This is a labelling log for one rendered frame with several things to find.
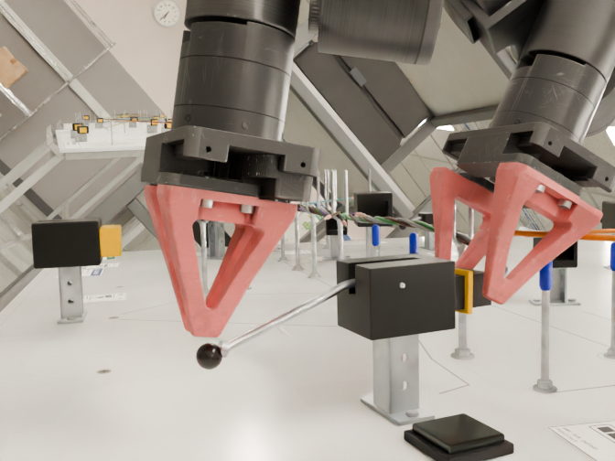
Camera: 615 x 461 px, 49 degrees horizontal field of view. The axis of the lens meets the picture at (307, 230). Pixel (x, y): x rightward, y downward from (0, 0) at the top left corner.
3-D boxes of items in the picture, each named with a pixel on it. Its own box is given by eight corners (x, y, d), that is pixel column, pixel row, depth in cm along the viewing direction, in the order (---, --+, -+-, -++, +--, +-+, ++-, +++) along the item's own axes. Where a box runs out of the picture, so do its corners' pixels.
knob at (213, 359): (193, 367, 36) (192, 341, 36) (219, 363, 36) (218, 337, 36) (199, 374, 34) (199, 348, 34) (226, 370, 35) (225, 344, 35)
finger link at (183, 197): (238, 321, 40) (258, 165, 40) (283, 349, 34) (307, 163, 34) (122, 315, 38) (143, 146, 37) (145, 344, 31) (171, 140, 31)
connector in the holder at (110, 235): (102, 252, 70) (101, 225, 70) (122, 251, 71) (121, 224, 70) (100, 257, 66) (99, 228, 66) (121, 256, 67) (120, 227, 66)
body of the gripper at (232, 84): (249, 186, 41) (264, 63, 41) (319, 187, 31) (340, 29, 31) (140, 169, 38) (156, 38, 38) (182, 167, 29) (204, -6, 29)
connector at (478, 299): (400, 305, 41) (400, 273, 41) (459, 296, 44) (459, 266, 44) (433, 314, 39) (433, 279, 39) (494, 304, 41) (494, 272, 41)
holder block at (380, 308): (336, 326, 41) (335, 259, 40) (415, 316, 43) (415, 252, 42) (371, 341, 37) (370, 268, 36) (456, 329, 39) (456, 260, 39)
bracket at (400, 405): (360, 401, 42) (358, 322, 41) (393, 395, 43) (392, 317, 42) (399, 426, 38) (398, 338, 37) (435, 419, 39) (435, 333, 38)
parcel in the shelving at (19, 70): (-21, 63, 651) (2, 44, 655) (-17, 64, 689) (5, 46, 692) (5, 90, 664) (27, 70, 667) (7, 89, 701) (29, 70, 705)
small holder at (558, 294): (558, 291, 76) (559, 227, 76) (584, 307, 67) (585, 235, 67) (516, 291, 77) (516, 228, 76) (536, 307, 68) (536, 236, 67)
